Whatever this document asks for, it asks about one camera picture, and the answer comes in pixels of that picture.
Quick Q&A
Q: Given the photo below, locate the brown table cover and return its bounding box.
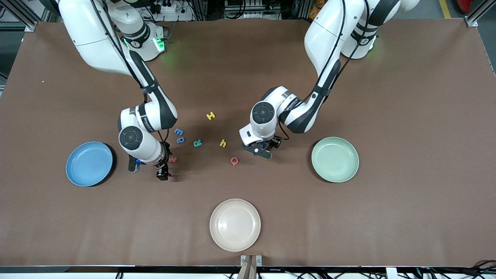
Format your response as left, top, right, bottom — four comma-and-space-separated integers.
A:
0, 19, 496, 268

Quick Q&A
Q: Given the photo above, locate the white power strip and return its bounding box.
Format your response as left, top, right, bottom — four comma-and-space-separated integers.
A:
225, 10, 281, 20
149, 0, 194, 22

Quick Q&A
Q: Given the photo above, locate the table edge rail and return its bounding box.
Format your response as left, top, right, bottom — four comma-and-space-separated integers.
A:
0, 265, 496, 279

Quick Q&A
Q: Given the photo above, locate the orange items pile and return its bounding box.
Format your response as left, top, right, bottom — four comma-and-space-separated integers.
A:
309, 0, 326, 20

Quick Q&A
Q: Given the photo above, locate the aluminium frame post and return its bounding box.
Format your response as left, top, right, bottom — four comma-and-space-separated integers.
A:
0, 0, 43, 32
465, 0, 496, 28

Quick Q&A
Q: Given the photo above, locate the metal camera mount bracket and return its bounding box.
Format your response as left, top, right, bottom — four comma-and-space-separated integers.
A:
237, 255, 263, 279

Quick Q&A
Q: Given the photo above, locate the cream round plate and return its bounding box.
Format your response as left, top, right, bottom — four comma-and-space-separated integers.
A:
210, 198, 261, 252

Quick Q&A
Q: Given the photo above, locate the green round plate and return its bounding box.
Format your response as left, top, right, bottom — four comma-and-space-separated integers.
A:
311, 136, 360, 183

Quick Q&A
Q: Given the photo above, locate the blue round plate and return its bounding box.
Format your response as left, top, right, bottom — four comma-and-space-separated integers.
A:
66, 141, 114, 187

